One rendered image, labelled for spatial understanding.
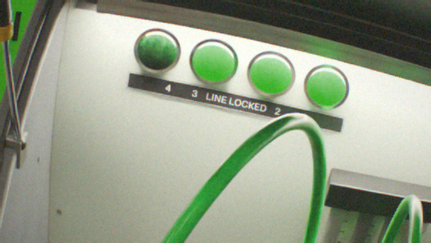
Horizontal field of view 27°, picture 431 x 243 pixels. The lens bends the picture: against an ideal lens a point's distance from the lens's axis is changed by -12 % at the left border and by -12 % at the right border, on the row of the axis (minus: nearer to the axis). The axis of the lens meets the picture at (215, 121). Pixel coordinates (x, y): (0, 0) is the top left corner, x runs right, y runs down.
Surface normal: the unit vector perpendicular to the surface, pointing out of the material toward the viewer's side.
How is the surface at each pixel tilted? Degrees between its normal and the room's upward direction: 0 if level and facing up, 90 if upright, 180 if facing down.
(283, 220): 90
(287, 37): 90
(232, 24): 90
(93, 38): 90
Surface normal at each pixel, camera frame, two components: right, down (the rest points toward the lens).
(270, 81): -0.13, 0.49
